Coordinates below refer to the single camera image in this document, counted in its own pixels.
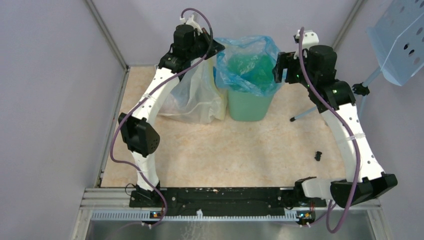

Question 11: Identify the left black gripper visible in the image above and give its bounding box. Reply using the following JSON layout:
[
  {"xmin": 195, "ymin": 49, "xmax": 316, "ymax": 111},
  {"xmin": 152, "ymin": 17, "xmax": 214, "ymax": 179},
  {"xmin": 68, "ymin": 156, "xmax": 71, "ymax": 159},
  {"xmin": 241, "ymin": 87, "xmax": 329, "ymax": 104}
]
[{"xmin": 186, "ymin": 28, "xmax": 225, "ymax": 61}]

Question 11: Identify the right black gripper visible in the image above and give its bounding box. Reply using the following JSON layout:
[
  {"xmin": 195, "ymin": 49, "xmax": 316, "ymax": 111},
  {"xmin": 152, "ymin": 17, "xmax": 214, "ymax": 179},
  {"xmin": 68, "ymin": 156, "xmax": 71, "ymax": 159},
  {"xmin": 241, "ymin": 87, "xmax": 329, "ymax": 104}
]
[{"xmin": 272, "ymin": 51, "xmax": 315, "ymax": 90}]

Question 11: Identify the blue plastic trash bag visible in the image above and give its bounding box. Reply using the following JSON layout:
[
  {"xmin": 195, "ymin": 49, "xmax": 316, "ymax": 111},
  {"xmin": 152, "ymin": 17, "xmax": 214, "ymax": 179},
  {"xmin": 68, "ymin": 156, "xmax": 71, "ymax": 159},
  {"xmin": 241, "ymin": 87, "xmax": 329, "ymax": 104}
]
[{"xmin": 214, "ymin": 35, "xmax": 284, "ymax": 97}]

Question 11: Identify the clear yellow-trimmed trash bag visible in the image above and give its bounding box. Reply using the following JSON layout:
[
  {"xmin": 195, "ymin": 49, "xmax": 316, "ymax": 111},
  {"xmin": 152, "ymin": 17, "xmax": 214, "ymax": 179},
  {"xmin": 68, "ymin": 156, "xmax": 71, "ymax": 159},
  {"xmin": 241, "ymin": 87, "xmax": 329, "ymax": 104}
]
[{"xmin": 159, "ymin": 56, "xmax": 228, "ymax": 124}]

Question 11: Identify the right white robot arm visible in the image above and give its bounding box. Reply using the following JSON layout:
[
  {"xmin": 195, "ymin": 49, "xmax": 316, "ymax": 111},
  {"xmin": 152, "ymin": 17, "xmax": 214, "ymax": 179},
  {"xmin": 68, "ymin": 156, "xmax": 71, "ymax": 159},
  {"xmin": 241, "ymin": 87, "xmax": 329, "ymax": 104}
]
[{"xmin": 272, "ymin": 45, "xmax": 398, "ymax": 208}]

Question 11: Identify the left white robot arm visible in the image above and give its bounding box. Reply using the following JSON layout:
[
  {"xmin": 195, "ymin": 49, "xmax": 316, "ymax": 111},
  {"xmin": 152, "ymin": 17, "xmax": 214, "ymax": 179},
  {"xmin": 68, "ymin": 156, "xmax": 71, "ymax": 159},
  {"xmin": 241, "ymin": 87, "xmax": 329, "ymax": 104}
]
[{"xmin": 118, "ymin": 24, "xmax": 225, "ymax": 207}]

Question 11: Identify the green plastic trash bin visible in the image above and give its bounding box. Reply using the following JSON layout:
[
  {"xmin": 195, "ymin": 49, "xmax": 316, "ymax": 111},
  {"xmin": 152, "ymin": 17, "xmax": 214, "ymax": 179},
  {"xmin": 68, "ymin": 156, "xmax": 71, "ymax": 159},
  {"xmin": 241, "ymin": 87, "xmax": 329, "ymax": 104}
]
[{"xmin": 228, "ymin": 90, "xmax": 274, "ymax": 122}]

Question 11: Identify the light blue tripod stand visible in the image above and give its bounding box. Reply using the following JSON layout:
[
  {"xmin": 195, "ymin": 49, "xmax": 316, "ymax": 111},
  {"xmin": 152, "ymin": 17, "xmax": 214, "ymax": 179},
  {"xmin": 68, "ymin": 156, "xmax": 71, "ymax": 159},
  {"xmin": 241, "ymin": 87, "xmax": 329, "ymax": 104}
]
[{"xmin": 290, "ymin": 67, "xmax": 381, "ymax": 122}]

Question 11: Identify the small black plastic part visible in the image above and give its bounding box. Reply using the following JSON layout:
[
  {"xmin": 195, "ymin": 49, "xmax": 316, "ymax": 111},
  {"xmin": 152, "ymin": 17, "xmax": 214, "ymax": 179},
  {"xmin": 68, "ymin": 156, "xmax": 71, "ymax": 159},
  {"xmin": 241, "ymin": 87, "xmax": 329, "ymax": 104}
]
[{"xmin": 314, "ymin": 151, "xmax": 323, "ymax": 162}]

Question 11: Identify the light blue perforated lamp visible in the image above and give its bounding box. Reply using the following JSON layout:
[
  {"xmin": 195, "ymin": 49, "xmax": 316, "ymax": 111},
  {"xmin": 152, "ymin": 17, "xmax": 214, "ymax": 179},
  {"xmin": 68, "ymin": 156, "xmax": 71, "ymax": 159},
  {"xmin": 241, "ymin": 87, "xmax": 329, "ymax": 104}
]
[{"xmin": 366, "ymin": 0, "xmax": 424, "ymax": 86}]

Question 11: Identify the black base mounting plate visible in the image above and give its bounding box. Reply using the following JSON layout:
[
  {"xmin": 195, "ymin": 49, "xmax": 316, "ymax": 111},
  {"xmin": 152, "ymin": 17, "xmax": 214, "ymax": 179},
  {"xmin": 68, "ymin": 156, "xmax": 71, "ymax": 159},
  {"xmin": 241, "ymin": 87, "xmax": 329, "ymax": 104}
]
[{"xmin": 129, "ymin": 187, "xmax": 327, "ymax": 217}]

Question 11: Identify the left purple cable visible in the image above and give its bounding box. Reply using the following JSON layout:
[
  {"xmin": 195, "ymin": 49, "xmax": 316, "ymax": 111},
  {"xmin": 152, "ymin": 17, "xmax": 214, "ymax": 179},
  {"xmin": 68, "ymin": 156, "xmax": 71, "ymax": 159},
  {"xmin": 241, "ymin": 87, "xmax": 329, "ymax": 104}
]
[{"xmin": 109, "ymin": 7, "xmax": 214, "ymax": 228}]

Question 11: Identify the white toothed cable rail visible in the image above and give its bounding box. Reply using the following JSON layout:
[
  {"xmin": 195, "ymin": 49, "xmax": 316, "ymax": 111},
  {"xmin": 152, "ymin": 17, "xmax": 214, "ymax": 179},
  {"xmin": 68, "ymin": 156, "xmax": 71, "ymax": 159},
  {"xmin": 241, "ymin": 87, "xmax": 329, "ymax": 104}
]
[{"xmin": 91, "ymin": 210, "xmax": 299, "ymax": 222}]

